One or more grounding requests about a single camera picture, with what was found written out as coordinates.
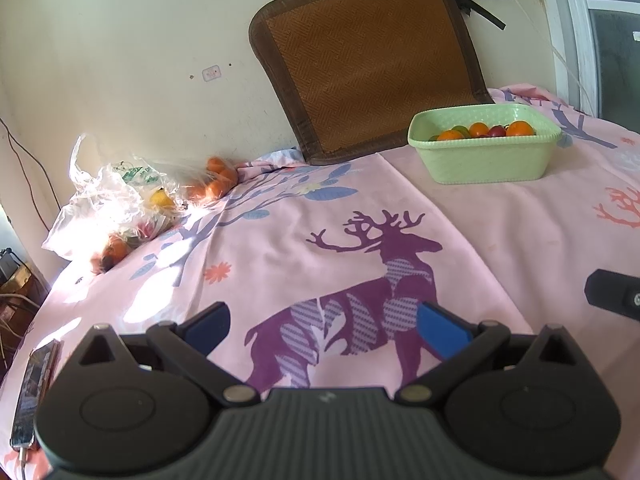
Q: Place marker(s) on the brown woven seat cushion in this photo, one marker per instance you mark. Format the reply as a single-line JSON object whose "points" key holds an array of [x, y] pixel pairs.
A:
{"points": [[370, 60]]}

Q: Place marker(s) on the pink printed bedsheet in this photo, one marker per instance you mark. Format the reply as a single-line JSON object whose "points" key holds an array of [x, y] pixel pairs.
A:
{"points": [[300, 260]]}

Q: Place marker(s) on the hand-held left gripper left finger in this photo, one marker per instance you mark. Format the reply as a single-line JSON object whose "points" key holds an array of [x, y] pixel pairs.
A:
{"points": [[210, 325]]}

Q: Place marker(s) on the small orange tangerine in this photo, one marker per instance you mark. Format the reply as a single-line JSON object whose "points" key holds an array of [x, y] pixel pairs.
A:
{"points": [[196, 193], [216, 164], [520, 128], [450, 135], [219, 189], [228, 175], [478, 129], [115, 249]]}

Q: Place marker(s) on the crossed black tape strips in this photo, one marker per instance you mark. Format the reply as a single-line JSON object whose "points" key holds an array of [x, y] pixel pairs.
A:
{"points": [[475, 5]]}

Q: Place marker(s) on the wooden bedside furniture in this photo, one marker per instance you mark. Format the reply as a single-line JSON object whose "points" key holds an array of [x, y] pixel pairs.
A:
{"points": [[17, 285]]}

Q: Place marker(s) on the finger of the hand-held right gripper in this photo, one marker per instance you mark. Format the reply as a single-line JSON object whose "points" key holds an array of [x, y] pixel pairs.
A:
{"points": [[612, 292]]}

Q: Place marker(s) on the red fruit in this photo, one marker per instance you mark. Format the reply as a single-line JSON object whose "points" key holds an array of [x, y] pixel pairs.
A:
{"points": [[145, 230]]}

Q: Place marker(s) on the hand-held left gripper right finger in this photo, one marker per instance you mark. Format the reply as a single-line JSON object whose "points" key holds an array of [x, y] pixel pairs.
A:
{"points": [[440, 330]]}

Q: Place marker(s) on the light green plastic basket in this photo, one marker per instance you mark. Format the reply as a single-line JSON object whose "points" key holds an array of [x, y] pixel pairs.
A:
{"points": [[480, 160]]}

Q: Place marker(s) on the clear plastic bag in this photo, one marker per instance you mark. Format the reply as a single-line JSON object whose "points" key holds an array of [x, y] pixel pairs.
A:
{"points": [[100, 195]]}

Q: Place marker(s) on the smartphone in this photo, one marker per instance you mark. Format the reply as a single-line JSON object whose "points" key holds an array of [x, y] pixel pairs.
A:
{"points": [[35, 395]]}

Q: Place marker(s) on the small pink wall sticker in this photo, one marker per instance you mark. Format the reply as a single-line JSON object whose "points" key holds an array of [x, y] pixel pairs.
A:
{"points": [[211, 73]]}

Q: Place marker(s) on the yellow fruit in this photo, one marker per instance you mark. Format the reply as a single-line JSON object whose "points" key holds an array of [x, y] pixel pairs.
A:
{"points": [[162, 198]]}

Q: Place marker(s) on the red cherry tomato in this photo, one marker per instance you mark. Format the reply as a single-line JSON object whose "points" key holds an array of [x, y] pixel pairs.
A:
{"points": [[496, 132]]}

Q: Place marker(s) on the green grape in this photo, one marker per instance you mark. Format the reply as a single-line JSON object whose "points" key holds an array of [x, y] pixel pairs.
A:
{"points": [[462, 131]]}

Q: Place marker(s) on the white window frame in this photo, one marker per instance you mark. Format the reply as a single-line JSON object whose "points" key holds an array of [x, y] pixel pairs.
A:
{"points": [[575, 35]]}

